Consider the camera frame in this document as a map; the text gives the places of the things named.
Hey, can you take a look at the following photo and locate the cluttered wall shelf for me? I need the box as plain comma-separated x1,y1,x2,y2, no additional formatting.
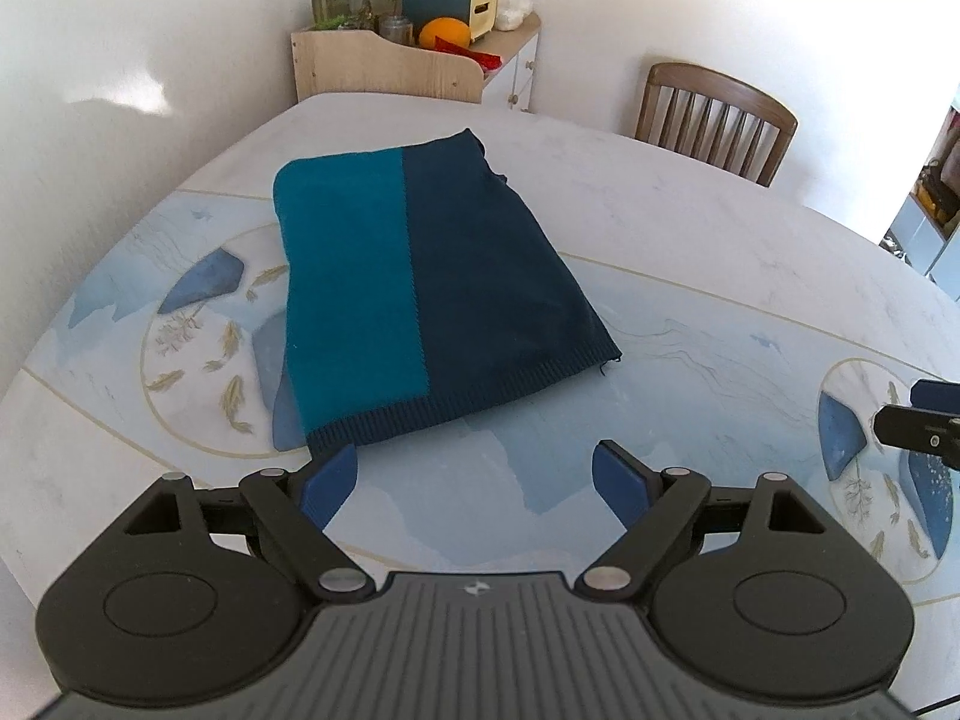
879,86,960,282

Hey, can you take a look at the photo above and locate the light wooden sideboard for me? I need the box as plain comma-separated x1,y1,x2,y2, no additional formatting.
289,10,543,115

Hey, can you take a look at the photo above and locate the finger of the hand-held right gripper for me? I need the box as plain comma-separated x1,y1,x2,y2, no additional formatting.
909,379,960,412
872,403,960,458

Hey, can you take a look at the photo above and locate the teal and cream tissue box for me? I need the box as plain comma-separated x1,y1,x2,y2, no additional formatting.
402,0,501,44

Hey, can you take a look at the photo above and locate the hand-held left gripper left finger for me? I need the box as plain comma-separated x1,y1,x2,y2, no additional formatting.
122,444,377,605

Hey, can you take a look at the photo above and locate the brown wooden chair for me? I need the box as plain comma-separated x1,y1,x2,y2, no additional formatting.
632,61,800,189

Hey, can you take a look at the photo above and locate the white plastic bag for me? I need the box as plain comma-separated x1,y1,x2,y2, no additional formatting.
493,0,542,32

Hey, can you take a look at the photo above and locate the teal and navy sweater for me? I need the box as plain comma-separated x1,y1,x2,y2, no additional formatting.
271,127,623,460

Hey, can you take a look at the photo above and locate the orange fruit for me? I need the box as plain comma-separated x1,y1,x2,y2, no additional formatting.
418,16,473,52

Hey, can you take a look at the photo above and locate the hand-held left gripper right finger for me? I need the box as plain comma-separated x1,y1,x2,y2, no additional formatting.
574,441,831,605

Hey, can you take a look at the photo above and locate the red plastic item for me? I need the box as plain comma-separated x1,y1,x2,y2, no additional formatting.
433,43,503,74

